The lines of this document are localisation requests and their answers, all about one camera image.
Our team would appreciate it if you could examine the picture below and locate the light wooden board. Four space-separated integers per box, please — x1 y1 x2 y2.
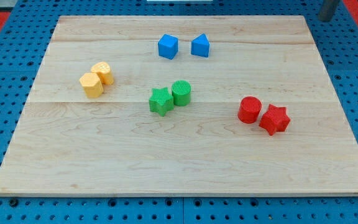
0 16 358 197

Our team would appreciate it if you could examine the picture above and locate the yellow hexagon block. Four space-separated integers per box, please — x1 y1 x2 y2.
79 73 104 98

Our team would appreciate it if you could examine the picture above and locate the blue triangular prism block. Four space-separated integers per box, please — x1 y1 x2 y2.
191 34 209 57

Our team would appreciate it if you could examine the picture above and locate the green cylinder block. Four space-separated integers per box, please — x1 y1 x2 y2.
172 80 191 106

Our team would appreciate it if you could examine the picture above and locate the red cylinder block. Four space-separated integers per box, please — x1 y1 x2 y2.
237 96 262 124

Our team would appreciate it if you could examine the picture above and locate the red star block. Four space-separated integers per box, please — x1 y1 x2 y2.
259 104 291 136

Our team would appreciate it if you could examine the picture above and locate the yellow heart block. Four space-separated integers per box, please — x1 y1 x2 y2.
91 62 114 85

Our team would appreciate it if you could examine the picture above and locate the blue cube block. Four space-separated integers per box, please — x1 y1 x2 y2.
158 34 178 60

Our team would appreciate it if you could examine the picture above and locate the green star block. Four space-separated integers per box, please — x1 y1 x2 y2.
149 87 174 116

